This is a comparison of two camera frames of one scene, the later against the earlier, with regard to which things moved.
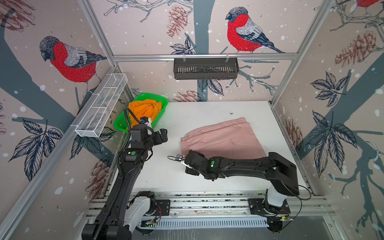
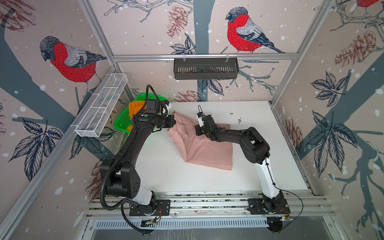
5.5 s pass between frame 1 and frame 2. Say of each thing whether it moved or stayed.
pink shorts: moved
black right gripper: moved
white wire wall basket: stayed
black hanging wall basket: stayed
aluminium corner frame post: stayed
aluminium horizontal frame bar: stayed
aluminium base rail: stayed
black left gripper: moved
